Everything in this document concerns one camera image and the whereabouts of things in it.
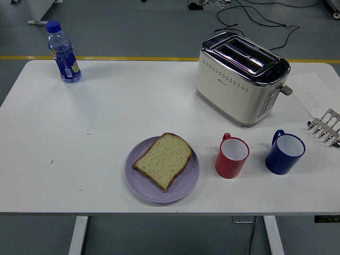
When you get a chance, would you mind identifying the silver metal toast rack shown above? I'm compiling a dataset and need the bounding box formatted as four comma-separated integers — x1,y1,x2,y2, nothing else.
307,108,340,148

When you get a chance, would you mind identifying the white desk leg frame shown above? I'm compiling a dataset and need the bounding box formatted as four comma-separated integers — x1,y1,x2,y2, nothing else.
28,0,64,25

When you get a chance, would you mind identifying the white table leg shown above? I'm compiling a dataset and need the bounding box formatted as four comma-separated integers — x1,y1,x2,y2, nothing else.
262,215,285,255
68,215,89,255

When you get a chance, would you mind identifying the black table control panel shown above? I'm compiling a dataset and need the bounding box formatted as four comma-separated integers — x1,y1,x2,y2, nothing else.
314,215,340,223

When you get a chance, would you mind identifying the red mug white inside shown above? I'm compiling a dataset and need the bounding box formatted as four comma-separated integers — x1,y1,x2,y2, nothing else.
215,132,250,179

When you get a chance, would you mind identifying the blue-capped water bottle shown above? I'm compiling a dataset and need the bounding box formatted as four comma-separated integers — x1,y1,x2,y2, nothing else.
45,20,82,84

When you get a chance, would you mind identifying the long black floor cable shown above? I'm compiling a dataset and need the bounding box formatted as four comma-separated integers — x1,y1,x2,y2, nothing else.
235,0,301,51

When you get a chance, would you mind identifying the lilac round plate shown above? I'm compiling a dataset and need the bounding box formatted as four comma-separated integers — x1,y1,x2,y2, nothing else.
125,135,201,204

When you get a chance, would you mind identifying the thin black hanging cable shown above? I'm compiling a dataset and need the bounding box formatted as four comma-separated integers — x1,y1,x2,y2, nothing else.
248,216,257,255

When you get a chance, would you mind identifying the cream and chrome toaster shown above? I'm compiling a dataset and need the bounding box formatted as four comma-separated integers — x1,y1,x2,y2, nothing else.
195,31,294,129

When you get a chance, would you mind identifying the blue mug white inside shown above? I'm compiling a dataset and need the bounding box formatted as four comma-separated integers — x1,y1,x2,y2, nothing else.
265,129,307,175

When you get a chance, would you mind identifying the black toaster power cord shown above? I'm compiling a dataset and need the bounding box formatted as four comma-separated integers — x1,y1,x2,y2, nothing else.
214,6,244,37

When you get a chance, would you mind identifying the brown-crusted bread slice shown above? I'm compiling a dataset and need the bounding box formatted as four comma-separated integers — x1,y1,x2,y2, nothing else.
132,132,193,193

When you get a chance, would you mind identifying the grey under-table bracket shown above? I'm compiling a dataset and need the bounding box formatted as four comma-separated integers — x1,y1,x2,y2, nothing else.
232,215,256,224

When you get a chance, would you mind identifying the white furniture foot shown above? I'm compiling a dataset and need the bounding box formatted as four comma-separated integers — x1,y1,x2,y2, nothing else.
325,0,340,19

